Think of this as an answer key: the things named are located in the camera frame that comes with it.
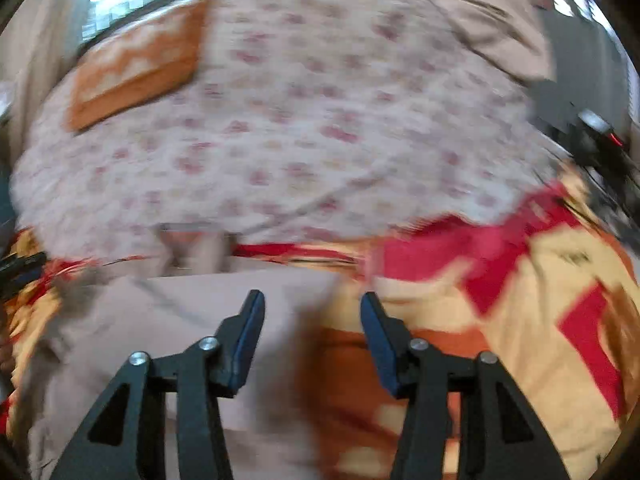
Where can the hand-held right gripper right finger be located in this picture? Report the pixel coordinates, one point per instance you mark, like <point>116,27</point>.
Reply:
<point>382,345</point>

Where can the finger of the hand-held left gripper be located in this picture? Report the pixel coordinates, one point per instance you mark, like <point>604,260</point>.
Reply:
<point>22,272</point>

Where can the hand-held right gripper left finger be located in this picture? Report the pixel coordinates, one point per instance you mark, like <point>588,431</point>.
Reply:
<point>245,345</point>

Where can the beige zip jacket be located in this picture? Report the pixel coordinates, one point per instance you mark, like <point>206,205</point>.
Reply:
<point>175,350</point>

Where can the orange red printed blanket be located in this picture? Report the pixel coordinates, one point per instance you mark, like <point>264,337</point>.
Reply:
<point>540,340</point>

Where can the beige curtain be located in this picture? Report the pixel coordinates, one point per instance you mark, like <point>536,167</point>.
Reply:
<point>35,60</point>

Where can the floral quilt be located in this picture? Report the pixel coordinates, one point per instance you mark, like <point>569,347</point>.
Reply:
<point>310,125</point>

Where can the orange checkered cushion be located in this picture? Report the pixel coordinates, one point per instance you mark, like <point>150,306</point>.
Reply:
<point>140,65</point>

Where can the black electronic device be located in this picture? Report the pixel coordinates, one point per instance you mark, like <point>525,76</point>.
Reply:
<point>600,145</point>

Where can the beige cloth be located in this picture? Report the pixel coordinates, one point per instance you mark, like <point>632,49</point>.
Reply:
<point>475,15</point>

